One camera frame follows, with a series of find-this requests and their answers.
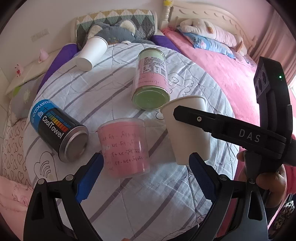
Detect purple cushion left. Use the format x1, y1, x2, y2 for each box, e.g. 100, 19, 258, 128
37, 43, 79, 91

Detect cream wooden bed headboard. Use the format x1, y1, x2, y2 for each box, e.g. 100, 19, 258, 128
158, 1, 258, 52

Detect green pink labelled can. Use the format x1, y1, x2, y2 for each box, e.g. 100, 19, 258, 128
132, 48, 170, 110

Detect person's right hand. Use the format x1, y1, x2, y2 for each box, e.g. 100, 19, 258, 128
237, 150, 289, 208

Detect grey flower pillow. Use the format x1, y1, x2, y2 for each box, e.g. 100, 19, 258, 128
10, 74, 44, 125

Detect pink floral blanket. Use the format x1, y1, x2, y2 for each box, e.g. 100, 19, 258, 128
0, 176, 33, 240

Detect pink curtain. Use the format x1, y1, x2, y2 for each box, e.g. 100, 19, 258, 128
252, 11, 295, 84

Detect white paper cup lying down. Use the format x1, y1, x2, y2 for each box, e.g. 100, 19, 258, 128
76, 36, 108, 71

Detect black blue CoolTowel can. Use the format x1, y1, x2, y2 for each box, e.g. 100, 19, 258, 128
30, 99, 89, 163

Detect white paper cup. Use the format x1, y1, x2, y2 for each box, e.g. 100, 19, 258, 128
160, 95, 210, 165
76, 36, 108, 71

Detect blue cartoon pillow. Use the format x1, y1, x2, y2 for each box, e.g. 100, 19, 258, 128
177, 27, 235, 59

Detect pink fleece blanket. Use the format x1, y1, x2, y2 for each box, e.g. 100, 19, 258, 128
162, 27, 296, 239

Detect diamond patterned quilted headboard cover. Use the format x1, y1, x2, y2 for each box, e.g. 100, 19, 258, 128
71, 9, 158, 49

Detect white wall socket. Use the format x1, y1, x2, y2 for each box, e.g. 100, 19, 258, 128
31, 28, 50, 42

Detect purple cushion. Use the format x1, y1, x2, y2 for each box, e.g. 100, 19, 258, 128
150, 35, 181, 53
37, 43, 79, 91

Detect pink rabbit figurine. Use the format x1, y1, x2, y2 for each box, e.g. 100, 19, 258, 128
38, 49, 49, 63

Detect pink plastic cup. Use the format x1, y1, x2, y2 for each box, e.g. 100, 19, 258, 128
97, 118, 150, 179

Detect heart patterned bed sheet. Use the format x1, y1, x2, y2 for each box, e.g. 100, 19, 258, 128
1, 118, 31, 186

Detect cream bedside table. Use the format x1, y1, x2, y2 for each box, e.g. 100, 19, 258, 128
5, 49, 61, 95

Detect purple cushion right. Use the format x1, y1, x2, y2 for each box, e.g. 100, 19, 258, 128
150, 35, 181, 53

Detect small heart bunny figurine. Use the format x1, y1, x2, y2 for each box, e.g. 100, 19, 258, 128
15, 64, 24, 77

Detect white pink dog plush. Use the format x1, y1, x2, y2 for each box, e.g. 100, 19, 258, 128
180, 18, 247, 56

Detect grey cat plush toy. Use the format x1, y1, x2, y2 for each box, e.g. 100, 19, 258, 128
83, 20, 154, 46

